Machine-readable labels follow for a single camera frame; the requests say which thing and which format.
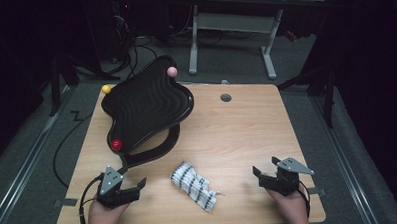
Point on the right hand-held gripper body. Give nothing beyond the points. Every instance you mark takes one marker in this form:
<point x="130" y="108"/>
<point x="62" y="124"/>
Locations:
<point x="284" y="180"/>

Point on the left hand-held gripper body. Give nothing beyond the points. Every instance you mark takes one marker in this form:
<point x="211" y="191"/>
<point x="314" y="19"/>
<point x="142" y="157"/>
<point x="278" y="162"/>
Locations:
<point x="110" y="181"/>

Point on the white striped cloth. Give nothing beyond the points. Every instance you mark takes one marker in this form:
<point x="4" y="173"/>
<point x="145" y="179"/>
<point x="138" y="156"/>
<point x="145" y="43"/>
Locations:
<point x="192" y="185"/>

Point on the black wavy tray with stand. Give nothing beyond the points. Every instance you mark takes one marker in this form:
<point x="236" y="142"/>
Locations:
<point x="146" y="104"/>

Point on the person's right hand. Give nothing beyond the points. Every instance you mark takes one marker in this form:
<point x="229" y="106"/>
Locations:
<point x="293" y="210"/>

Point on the person's left hand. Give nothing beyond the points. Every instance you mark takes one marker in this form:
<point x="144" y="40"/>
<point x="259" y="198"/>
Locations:
<point x="103" y="218"/>

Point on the black metal stand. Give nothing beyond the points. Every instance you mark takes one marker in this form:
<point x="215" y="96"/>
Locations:
<point x="327" y="100"/>
<point x="55" y="87"/>

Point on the grey round table grommet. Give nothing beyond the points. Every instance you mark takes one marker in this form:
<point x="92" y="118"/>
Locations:
<point x="225" y="97"/>

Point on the small red object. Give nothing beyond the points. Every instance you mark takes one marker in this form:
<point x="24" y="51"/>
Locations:
<point x="290" y="36"/>

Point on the black computer tower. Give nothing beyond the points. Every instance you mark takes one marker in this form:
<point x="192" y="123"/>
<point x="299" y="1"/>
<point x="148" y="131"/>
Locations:
<point x="121" y="21"/>

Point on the metal floor rail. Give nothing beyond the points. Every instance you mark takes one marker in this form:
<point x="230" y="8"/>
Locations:
<point x="350" y="176"/>
<point x="31" y="154"/>

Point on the desk with white metal frame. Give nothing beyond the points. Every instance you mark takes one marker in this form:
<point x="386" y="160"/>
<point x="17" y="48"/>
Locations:
<point x="231" y="22"/>

